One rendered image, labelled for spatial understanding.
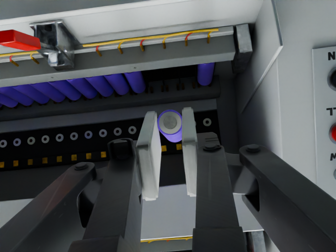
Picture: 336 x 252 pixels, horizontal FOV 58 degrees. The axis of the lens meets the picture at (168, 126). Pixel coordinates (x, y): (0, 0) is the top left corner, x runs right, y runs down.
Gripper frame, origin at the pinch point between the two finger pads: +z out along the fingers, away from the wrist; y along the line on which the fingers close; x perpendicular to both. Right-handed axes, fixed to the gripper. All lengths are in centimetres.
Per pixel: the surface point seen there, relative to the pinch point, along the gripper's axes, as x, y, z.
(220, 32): 6.1, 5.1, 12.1
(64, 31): 7.7, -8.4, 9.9
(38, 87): 2.7, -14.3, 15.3
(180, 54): 4.5, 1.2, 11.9
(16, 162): -7.8, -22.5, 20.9
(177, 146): -7.8, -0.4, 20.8
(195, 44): 5.3, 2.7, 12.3
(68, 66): 4.8, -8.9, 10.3
